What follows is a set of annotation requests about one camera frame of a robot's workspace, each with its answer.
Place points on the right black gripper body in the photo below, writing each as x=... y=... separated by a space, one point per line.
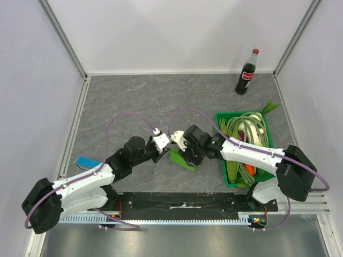
x=188 y=156

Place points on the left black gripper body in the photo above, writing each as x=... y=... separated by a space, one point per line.
x=156 y=155

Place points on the green paper box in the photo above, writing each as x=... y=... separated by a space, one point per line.
x=176 y=158

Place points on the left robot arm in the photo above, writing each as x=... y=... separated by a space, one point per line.
x=49 y=202

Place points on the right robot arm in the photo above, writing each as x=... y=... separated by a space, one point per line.
x=288 y=166

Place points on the blue small box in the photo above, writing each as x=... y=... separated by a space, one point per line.
x=85 y=163

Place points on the purple onion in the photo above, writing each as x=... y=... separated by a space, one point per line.
x=241 y=136

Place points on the orange carrot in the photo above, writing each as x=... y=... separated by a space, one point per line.
x=250 y=169

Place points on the green long beans bundle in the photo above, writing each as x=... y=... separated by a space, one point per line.
x=254 y=129

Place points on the cola glass bottle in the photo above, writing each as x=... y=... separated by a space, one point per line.
x=247 y=73

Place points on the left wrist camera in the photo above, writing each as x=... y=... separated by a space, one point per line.
x=160 y=139

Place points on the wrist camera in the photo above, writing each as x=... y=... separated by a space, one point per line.
x=178 y=138
x=160 y=139

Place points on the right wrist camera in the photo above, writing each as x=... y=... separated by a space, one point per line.
x=178 y=138

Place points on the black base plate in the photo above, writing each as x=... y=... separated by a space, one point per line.
x=174 y=206

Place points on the grey cable duct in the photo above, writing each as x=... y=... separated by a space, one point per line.
x=97 y=218

